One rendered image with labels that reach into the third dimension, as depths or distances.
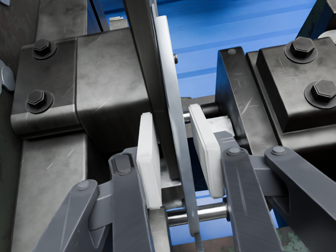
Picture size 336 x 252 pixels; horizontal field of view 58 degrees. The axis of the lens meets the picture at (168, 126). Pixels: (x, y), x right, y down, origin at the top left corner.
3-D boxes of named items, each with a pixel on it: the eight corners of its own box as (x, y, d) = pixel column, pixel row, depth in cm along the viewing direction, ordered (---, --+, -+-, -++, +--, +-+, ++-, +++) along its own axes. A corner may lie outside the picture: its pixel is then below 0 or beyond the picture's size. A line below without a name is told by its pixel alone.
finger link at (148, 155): (162, 209, 15) (147, 212, 15) (159, 150, 22) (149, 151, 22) (151, 157, 14) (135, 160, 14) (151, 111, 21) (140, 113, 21)
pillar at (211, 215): (156, 227, 42) (256, 210, 42) (154, 211, 43) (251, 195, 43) (158, 230, 44) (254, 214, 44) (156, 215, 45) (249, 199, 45)
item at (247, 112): (238, 190, 30) (292, 181, 30) (199, 48, 41) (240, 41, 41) (227, 225, 44) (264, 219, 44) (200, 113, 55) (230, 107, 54)
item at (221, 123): (208, 147, 39) (237, 142, 39) (201, 116, 41) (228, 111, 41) (208, 158, 41) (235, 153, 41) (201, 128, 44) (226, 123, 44)
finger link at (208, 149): (204, 148, 14) (220, 145, 14) (187, 104, 21) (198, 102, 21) (211, 201, 15) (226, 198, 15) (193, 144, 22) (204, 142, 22)
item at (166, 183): (142, 191, 34) (182, 184, 34) (131, 87, 42) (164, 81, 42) (153, 212, 42) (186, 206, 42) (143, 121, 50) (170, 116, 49)
